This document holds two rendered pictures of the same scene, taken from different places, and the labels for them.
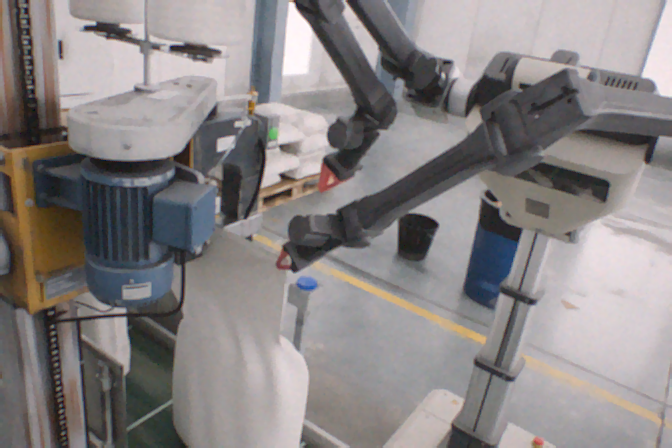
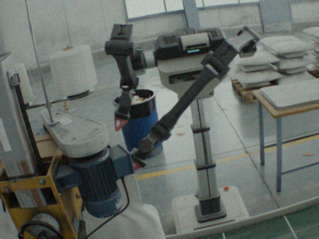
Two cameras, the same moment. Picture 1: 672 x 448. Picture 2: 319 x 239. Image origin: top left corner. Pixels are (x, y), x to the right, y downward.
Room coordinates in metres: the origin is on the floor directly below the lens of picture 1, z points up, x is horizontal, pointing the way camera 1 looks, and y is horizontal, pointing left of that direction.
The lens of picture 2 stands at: (-0.29, 0.74, 1.88)
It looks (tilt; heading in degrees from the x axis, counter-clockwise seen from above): 22 degrees down; 328
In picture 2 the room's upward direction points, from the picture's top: 11 degrees counter-clockwise
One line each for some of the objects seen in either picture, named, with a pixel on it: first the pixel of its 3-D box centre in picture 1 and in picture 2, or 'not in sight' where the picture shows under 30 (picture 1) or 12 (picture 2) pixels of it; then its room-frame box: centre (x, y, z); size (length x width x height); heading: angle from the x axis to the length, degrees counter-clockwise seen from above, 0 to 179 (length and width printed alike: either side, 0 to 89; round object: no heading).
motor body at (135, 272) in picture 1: (129, 230); (96, 183); (0.84, 0.35, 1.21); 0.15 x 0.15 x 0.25
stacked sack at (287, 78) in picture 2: not in sight; (293, 77); (2.64, -3.52, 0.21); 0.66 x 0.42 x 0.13; 55
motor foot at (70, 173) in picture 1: (81, 185); (69, 175); (0.85, 0.45, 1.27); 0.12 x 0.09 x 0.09; 148
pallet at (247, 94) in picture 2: not in sight; (273, 84); (2.99, -3.41, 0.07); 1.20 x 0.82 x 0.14; 56
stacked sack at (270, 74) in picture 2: not in sight; (258, 74); (2.95, -3.02, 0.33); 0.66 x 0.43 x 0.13; 58
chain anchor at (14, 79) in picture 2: not in sight; (14, 77); (0.87, 0.54, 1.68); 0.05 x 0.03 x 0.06; 148
